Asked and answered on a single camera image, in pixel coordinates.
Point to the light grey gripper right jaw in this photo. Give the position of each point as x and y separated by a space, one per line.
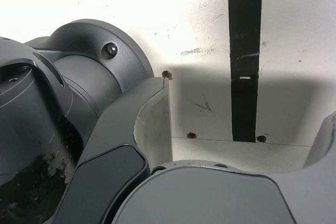
210 197

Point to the black tape strip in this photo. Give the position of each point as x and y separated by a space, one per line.
244 37

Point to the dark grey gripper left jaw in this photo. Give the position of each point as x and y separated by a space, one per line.
110 171

